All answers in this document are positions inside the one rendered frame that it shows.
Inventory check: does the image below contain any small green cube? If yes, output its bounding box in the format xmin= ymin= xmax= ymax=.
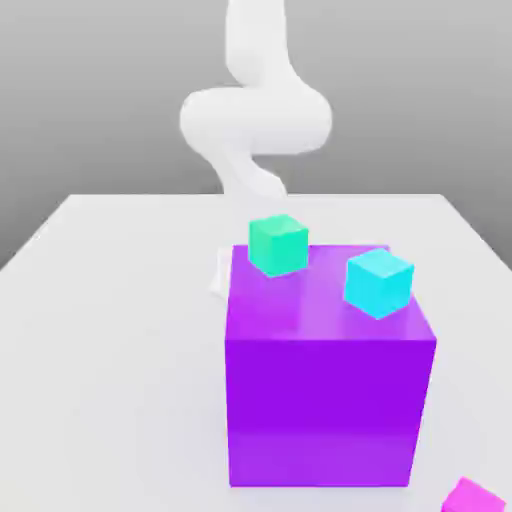
xmin=247 ymin=213 xmax=310 ymax=279

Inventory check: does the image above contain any small cyan cube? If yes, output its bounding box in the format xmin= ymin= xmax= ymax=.
xmin=342 ymin=247 xmax=416 ymax=321

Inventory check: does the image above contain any small magenta cube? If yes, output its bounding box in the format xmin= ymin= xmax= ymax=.
xmin=440 ymin=476 xmax=508 ymax=512

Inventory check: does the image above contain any large purple box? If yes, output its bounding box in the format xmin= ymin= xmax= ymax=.
xmin=224 ymin=244 xmax=438 ymax=489

